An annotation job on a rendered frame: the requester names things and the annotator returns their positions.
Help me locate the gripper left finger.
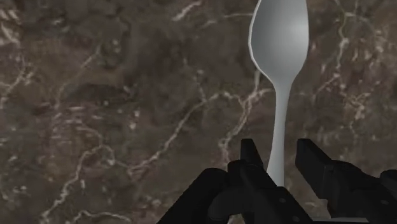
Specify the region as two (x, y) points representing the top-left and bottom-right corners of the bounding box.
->
(156, 138), (314, 224)

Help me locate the white spoon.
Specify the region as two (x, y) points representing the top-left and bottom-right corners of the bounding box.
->
(247, 0), (310, 188)

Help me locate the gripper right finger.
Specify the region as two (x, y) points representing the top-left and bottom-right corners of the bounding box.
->
(295, 138), (397, 224)

